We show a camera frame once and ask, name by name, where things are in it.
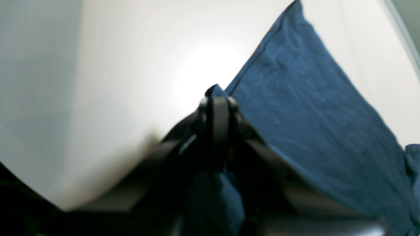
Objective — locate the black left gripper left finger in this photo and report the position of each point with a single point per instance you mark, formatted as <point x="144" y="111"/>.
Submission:
<point x="154" y="190"/>

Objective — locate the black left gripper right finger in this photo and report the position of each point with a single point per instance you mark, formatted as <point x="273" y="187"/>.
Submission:
<point x="278" y="201"/>

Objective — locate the dark blue t-shirt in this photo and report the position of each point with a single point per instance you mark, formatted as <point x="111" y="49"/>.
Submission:
<point x="304" y="106"/>

